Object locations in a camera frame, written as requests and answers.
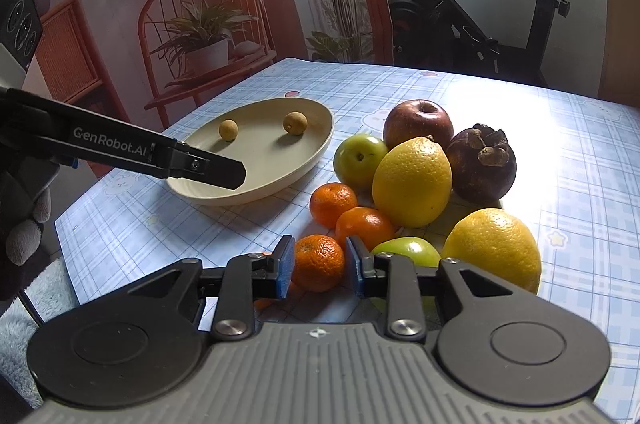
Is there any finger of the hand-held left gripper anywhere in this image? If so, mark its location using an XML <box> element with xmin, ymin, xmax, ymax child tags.
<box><xmin>166</xmin><ymin>141</ymin><xmax>247</xmax><ymax>191</ymax></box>

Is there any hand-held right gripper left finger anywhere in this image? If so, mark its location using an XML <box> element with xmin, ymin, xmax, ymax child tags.
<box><xmin>117</xmin><ymin>234</ymin><xmax>297</xmax><ymax>341</ymax></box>

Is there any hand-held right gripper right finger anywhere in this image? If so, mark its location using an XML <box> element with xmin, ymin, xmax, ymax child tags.
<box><xmin>346</xmin><ymin>235</ymin><xmax>521</xmax><ymax>343</ymax></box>

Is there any beige oval plate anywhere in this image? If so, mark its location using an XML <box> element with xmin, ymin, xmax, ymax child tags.
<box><xmin>165</xmin><ymin>98</ymin><xmax>335</xmax><ymax>206</ymax></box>

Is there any green apple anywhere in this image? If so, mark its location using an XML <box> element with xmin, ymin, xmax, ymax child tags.
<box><xmin>370</xmin><ymin>237</ymin><xmax>443</xmax><ymax>312</ymax></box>
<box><xmin>333</xmin><ymin>133</ymin><xmax>390</xmax><ymax>189</ymax></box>

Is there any yellow lemon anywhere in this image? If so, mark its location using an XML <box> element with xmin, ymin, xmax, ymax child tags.
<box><xmin>372</xmin><ymin>135</ymin><xmax>453</xmax><ymax>229</ymax></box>
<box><xmin>440</xmin><ymin>207</ymin><xmax>542</xmax><ymax>295</ymax></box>

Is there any red apple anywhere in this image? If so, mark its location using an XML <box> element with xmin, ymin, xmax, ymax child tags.
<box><xmin>383</xmin><ymin>100</ymin><xmax>455</xmax><ymax>151</ymax></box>

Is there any dark purple mangosteen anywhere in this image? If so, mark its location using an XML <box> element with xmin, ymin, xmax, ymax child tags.
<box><xmin>445</xmin><ymin>123</ymin><xmax>518</xmax><ymax>204</ymax></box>

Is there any person's left hand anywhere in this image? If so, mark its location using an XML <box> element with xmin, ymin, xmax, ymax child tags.
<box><xmin>0</xmin><ymin>144</ymin><xmax>61</xmax><ymax>302</ymax></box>

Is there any light blue fluffy blanket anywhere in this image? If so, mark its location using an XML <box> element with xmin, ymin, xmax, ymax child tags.
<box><xmin>0</xmin><ymin>257</ymin><xmax>81</xmax><ymax>410</ymax></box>

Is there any brown wooden door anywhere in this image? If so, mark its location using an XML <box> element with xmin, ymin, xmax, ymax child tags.
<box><xmin>597</xmin><ymin>0</ymin><xmax>640</xmax><ymax>107</ymax></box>

